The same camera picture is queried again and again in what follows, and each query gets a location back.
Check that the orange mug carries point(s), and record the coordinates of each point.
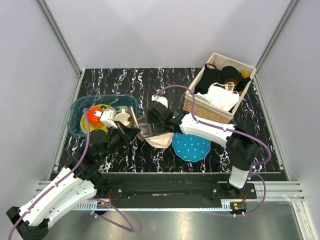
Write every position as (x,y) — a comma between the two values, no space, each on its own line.
(92,115)

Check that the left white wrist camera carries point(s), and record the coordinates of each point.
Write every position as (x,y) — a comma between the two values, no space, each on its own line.
(107,117)

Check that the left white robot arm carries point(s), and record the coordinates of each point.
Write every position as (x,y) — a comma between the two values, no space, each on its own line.
(78,181)

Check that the cream round laundry bag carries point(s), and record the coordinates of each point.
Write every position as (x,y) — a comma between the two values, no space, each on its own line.
(158,142)

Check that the white garment in basket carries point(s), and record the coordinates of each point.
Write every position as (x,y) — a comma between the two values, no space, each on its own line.
(203,97)

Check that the cream ceramic cup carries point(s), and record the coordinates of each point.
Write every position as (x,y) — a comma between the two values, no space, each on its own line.
(124,118)

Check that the teal plastic tub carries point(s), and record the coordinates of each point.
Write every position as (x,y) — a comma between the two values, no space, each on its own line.
(116,101)

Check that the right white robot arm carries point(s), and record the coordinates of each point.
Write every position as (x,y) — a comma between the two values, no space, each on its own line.
(240,147)

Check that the mustard yellow garment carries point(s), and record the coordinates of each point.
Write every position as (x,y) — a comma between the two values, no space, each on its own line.
(242,77)

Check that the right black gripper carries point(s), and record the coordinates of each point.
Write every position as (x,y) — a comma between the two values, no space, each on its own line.
(157,129)

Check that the blue polka dot plate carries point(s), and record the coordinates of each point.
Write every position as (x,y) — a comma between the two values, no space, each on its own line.
(191,148)

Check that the white bra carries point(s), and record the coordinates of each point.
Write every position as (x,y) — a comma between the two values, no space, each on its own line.
(223,96)

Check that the black garment in basket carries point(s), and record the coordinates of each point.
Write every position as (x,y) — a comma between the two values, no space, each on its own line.
(213,75)

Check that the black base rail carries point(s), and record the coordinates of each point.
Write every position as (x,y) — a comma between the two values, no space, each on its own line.
(172,190)

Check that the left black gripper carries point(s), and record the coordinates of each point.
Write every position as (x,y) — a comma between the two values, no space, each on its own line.
(130,133)

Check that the yellow-green plate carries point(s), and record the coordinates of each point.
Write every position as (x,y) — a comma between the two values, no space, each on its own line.
(96,125)

